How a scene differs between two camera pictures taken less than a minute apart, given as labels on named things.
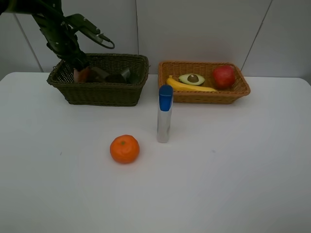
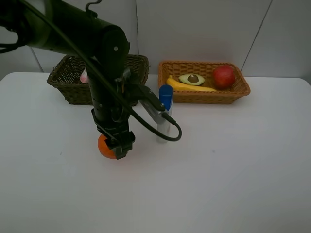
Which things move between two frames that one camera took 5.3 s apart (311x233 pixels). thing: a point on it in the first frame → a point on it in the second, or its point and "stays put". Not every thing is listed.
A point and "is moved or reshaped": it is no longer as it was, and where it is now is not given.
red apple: [223, 76] stays put
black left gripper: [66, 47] → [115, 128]
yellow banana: [177, 84] stays put
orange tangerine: [124, 148] is moved or reshaped
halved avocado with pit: [192, 79] stays put
